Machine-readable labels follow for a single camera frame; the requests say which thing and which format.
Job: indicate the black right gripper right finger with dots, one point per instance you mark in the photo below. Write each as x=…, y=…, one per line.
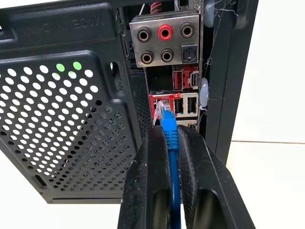
x=209, y=186

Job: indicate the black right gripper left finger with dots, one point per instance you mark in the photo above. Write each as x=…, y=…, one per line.
x=145, y=181

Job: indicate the black computer tower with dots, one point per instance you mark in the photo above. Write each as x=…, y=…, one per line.
x=71, y=114

